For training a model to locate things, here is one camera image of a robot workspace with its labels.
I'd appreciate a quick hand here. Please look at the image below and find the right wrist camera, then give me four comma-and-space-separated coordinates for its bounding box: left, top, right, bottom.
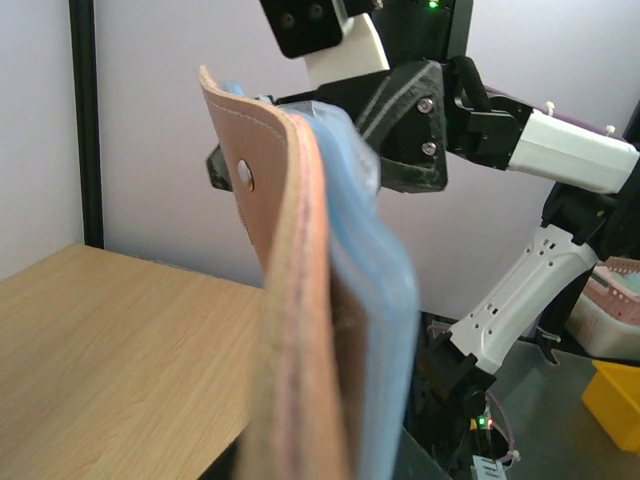
260, 0, 390, 88

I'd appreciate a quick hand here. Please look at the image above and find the black aluminium frame rail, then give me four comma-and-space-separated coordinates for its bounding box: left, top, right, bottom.
405, 304, 517, 479

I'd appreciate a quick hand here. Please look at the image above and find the yellow bin off table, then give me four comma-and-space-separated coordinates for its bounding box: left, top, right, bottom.
582, 360, 640, 454

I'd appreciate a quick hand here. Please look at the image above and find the pink basket with masks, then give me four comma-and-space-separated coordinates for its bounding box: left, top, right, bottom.
567, 257, 639, 361

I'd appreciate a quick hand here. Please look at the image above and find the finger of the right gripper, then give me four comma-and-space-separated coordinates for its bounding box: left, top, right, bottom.
205, 145, 233, 190

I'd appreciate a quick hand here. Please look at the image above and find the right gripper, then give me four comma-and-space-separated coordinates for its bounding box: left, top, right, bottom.
276, 59, 533, 194

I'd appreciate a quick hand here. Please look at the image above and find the pink leather card holder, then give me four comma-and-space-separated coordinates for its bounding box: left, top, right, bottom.
198, 64, 421, 480

